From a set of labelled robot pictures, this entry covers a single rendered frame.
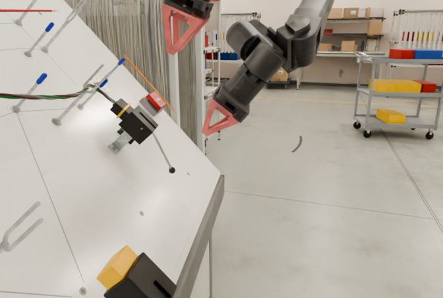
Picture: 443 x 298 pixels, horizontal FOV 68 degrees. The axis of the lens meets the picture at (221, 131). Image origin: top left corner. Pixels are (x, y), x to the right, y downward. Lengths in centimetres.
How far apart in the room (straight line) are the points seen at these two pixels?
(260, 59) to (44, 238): 42
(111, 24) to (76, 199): 102
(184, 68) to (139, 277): 143
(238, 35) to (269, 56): 8
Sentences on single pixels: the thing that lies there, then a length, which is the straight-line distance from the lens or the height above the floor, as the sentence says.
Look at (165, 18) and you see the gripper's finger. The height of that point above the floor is 129.
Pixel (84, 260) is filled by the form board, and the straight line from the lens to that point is 51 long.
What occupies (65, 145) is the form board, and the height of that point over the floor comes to 109.
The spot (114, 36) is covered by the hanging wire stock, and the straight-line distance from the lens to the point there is 150.
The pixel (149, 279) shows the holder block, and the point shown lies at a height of 100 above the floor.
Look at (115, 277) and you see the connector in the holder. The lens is 41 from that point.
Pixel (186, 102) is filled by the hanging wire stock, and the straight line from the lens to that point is 177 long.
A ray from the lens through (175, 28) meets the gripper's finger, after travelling 63.
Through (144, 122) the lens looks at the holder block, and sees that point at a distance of 64.
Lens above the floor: 127
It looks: 17 degrees down
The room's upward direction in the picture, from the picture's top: straight up
